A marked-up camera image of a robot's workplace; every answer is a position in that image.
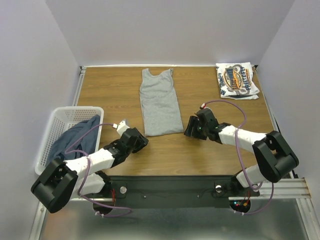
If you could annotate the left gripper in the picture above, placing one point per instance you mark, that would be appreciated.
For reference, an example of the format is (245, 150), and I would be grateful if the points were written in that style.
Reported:
(142, 142)

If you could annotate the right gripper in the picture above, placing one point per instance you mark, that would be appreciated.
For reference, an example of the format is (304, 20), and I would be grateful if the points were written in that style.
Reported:
(191, 127)

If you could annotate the grey tank top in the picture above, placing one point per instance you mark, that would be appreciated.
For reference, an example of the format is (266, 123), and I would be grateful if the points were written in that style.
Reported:
(159, 104)

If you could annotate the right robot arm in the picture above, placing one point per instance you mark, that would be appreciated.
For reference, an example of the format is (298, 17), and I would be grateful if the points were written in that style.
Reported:
(274, 157)

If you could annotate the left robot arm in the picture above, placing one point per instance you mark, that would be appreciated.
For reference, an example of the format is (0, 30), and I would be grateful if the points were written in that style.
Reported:
(61, 180)

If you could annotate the blue tank top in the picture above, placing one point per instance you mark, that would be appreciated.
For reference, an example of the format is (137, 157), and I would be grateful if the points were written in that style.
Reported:
(70, 141)

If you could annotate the folded white printed tank top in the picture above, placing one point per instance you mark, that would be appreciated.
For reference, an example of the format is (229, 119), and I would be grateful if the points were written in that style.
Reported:
(235, 81)

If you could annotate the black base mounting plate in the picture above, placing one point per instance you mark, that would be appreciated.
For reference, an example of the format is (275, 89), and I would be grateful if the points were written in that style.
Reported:
(185, 191)

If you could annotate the white plastic laundry basket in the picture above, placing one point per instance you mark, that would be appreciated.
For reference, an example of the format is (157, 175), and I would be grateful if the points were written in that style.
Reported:
(62, 119)

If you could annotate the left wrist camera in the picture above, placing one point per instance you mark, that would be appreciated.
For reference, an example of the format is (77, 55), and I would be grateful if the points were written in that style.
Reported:
(121, 127)

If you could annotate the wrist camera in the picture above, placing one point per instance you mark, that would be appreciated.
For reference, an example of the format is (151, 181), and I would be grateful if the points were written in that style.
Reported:
(121, 127)
(204, 106)

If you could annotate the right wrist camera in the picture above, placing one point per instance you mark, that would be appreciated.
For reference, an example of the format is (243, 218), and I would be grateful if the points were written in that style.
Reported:
(204, 106)

